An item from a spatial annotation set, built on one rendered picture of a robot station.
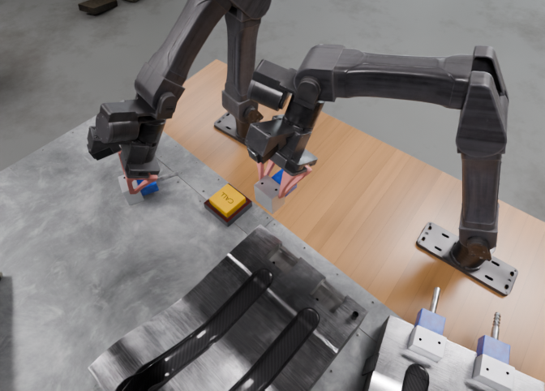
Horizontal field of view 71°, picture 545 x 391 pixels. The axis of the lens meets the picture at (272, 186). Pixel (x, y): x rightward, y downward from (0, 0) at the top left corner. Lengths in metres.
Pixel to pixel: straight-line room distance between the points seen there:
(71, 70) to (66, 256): 2.07
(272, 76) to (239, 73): 0.24
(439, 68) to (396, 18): 2.67
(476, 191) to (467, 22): 2.72
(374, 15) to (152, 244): 2.66
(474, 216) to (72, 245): 0.81
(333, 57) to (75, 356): 0.69
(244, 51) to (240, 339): 0.56
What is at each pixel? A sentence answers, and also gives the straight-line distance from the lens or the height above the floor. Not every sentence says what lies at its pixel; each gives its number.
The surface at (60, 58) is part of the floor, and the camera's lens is 3.04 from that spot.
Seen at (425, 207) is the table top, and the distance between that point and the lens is 0.97.
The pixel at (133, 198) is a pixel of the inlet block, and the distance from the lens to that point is 0.94.
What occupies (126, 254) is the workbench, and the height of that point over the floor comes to 0.80.
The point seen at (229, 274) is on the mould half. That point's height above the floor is 0.89.
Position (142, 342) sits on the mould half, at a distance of 0.68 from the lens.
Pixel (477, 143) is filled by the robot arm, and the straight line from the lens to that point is 0.61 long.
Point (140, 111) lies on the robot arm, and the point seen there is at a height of 1.06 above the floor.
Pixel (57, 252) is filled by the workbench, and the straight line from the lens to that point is 0.96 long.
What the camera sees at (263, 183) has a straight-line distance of 0.75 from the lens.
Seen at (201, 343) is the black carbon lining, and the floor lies 0.89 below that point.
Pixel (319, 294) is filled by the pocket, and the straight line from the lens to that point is 0.74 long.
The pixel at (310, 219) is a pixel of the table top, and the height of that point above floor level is 0.80.
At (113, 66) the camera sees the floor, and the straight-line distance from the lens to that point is 2.82.
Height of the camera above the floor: 1.55
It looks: 54 degrees down
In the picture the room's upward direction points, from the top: straight up
